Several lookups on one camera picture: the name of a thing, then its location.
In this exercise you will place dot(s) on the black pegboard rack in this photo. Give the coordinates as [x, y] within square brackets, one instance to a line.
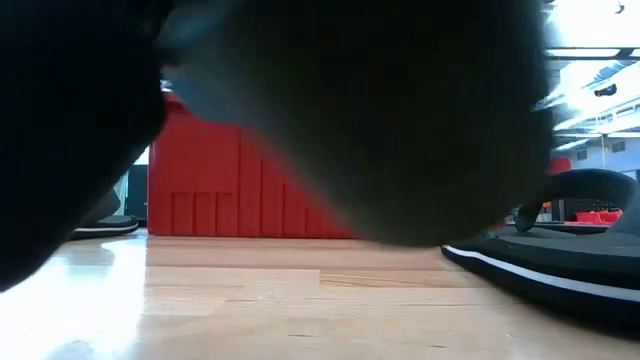
[590, 205]

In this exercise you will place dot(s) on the black dome ceiling fixture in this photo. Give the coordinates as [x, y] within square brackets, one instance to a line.
[605, 90]

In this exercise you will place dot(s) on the red parts pile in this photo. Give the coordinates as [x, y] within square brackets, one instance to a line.
[597, 217]

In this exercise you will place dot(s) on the black slide white stripe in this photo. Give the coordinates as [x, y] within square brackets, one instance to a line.
[550, 260]
[107, 223]

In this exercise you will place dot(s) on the red shelf bin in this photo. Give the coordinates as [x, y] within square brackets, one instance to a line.
[561, 166]

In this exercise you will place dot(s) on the red plastic bin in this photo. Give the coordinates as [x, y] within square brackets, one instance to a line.
[210, 175]

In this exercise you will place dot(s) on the black horizontal frame bar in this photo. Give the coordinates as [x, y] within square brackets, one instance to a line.
[590, 53]

